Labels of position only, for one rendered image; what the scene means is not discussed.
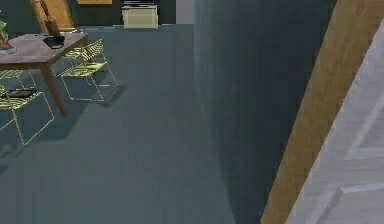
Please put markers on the black flat dish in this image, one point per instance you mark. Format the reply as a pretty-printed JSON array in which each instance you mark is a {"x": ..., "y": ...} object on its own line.
[{"x": 54, "y": 42}]

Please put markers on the white panelled room door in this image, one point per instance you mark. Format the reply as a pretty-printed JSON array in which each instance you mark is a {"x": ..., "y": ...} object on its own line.
[{"x": 346, "y": 150}]

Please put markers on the brown wooden table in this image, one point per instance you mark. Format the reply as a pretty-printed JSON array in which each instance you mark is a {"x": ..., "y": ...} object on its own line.
[{"x": 31, "y": 51}]

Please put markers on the green house plant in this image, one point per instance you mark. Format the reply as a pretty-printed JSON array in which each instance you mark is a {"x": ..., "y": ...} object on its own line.
[{"x": 2, "y": 35}]

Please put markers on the brown wooden door frame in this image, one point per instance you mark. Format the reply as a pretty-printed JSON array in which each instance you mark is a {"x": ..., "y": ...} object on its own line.
[{"x": 320, "y": 113}]

